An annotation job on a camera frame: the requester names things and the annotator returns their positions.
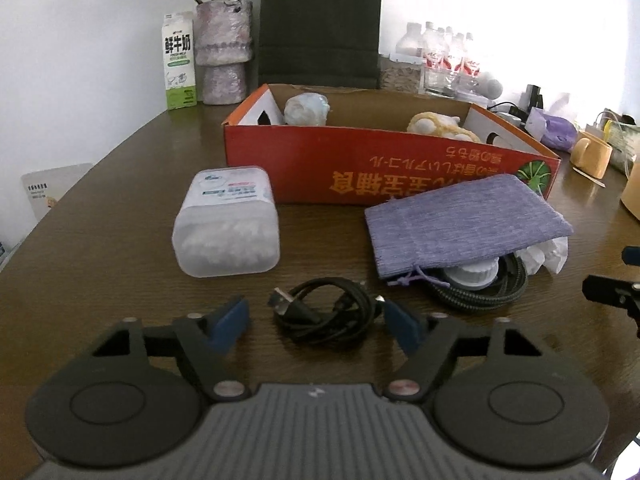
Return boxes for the red cardboard box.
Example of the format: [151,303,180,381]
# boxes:
[222,83,562,207]

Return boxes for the yellow mug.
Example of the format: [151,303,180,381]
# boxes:
[570,130,613,179]

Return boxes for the green yellow snack packet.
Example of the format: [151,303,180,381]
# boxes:
[602,108,640,176]

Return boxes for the black braided cable coil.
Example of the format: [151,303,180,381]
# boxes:
[425,252,528,313]

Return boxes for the red label water bottle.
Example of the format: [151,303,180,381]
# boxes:
[420,22,441,68]
[435,27,453,71]
[447,32,468,73]
[460,33,482,78]

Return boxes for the clear plastic bag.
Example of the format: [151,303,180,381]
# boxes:
[284,92,332,127]

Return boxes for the clear drinking glass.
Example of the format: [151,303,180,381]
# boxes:
[424,65,458,96]

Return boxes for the white sign board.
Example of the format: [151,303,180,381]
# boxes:
[20,162,96,223]

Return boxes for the clear plastic bottle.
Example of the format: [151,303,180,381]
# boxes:
[395,22,426,61]

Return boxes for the dark wooden desktop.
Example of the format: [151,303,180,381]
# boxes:
[0,97,640,466]

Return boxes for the crumpled white tissue pieces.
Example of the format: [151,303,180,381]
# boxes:
[515,236,570,276]

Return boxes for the yellow thermos jug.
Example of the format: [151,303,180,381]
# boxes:
[620,157,640,221]

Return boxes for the purple textured vase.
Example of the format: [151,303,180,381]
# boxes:
[194,0,254,106]

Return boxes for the yellow white plush toy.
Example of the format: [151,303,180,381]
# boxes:
[406,111,482,143]

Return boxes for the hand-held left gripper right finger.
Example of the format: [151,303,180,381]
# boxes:
[382,301,543,402]

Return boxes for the white ribbed bottle cap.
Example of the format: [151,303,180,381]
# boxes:
[442,255,502,293]

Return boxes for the white round device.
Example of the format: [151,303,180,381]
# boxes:
[475,71,505,101]

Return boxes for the wooden stir stick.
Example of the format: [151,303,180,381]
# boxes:
[571,166,607,190]

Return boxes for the black usb cable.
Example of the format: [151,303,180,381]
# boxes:
[267,279,386,347]

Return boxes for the purple tissue pack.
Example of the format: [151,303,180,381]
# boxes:
[525,92,580,153]

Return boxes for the clear cotton swab box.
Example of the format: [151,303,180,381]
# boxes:
[171,165,281,279]

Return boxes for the purple fabric drawstring pouch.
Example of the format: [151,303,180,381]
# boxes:
[364,174,575,281]

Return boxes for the clear jar of seeds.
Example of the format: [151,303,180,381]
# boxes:
[378,55,425,93]

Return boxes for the green white milk carton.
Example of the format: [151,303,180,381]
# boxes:
[161,11,197,111]

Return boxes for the white power adapter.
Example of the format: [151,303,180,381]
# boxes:
[487,102,526,126]

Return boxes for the dark green paper bag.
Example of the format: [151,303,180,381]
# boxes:
[256,0,385,92]

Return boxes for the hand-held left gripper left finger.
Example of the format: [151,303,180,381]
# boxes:
[90,296,253,402]

